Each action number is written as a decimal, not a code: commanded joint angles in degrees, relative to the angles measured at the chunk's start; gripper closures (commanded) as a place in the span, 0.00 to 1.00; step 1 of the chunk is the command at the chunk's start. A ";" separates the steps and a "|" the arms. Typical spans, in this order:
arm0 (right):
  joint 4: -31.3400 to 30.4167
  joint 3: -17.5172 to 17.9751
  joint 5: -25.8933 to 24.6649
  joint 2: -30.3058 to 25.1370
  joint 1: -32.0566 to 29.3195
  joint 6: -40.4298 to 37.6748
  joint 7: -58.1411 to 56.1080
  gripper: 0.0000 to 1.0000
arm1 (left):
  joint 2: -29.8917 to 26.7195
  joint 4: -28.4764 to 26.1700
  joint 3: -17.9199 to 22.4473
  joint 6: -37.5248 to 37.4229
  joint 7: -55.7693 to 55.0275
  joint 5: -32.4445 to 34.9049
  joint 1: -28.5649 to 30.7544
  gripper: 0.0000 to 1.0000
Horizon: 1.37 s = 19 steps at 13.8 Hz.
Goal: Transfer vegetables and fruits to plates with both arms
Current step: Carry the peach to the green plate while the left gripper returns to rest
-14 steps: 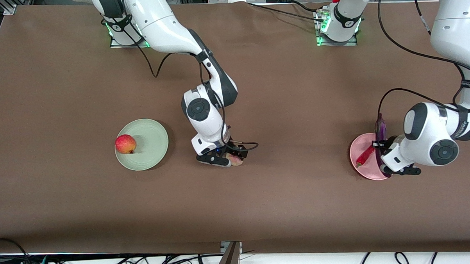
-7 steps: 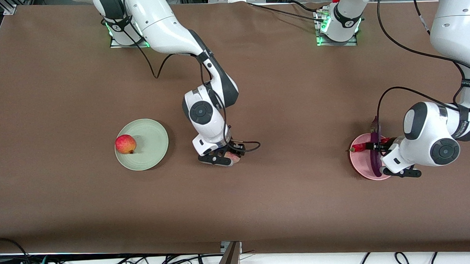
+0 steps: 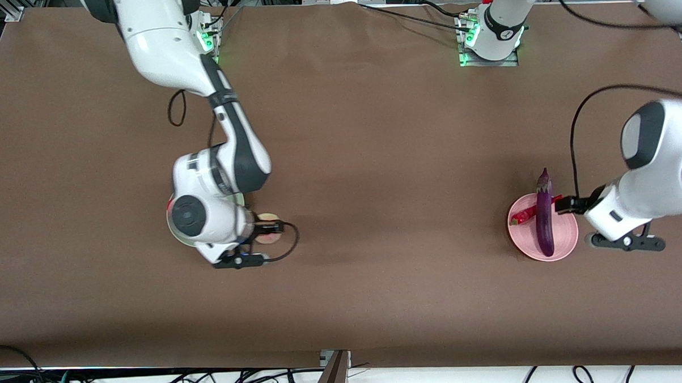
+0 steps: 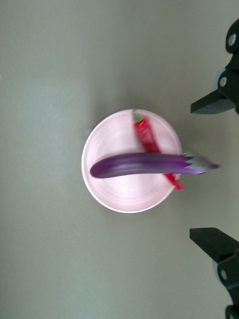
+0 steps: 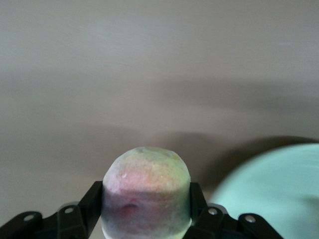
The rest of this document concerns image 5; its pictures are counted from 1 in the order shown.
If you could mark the brown table cover mat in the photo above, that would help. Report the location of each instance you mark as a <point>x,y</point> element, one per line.
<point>149,74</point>

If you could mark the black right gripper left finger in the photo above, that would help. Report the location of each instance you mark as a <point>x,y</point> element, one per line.
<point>84,209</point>

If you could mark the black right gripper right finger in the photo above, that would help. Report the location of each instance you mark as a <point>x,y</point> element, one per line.
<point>207,216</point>

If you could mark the pink green peach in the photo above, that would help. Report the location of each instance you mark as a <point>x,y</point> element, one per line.
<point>147,184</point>

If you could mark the pale green round plate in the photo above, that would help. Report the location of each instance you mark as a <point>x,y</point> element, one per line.
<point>269,194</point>

